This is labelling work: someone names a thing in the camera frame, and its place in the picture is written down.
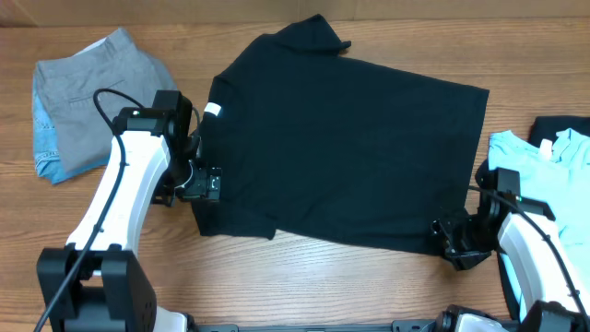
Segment black t-shirt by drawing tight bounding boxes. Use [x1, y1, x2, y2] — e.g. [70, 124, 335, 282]
[192, 16, 489, 255]

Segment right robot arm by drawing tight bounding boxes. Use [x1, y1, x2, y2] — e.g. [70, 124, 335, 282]
[431, 168, 589, 331]

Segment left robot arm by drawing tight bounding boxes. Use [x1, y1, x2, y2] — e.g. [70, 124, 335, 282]
[35, 90, 221, 332]

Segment light blue t-shirt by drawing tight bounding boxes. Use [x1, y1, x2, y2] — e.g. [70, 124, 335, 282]
[487, 127, 590, 324]

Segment grey folded shorts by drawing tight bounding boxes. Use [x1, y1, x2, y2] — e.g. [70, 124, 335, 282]
[33, 28, 177, 172]

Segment black garment under pile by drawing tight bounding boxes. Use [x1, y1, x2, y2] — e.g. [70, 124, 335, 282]
[474, 115, 590, 319]

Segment blue denim folded garment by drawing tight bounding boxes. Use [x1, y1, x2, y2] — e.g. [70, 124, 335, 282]
[31, 82, 109, 184]

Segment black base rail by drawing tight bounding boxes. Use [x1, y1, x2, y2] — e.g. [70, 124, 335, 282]
[188, 318, 451, 332]

